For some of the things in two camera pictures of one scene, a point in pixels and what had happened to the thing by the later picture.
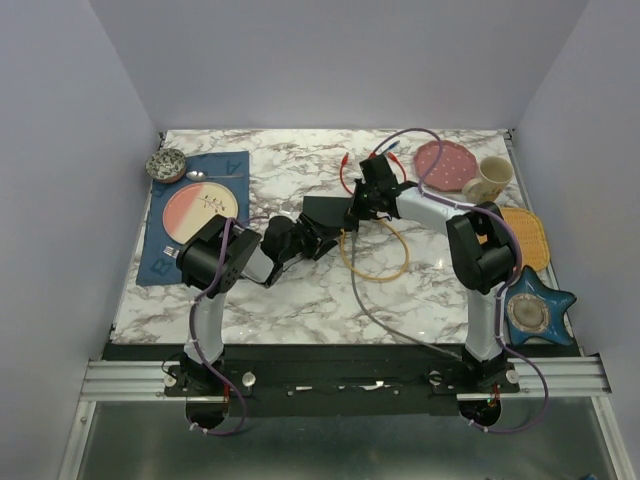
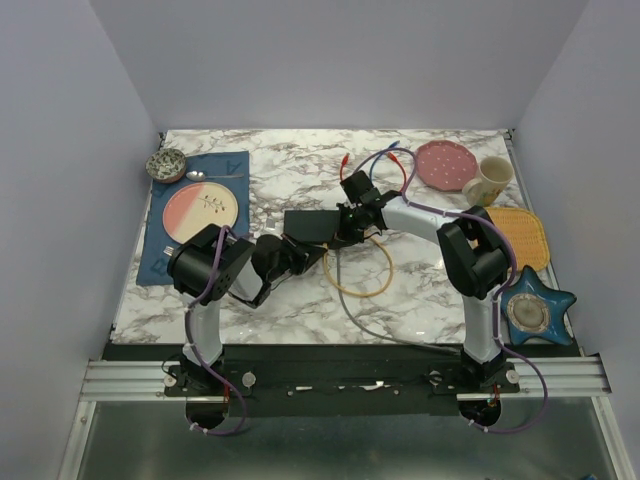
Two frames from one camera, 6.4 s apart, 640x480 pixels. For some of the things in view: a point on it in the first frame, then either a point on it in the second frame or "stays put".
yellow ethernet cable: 373,278 -> 356,294
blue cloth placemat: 160,248 stays put
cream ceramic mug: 495,173 stays put
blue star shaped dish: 536,309 stays put
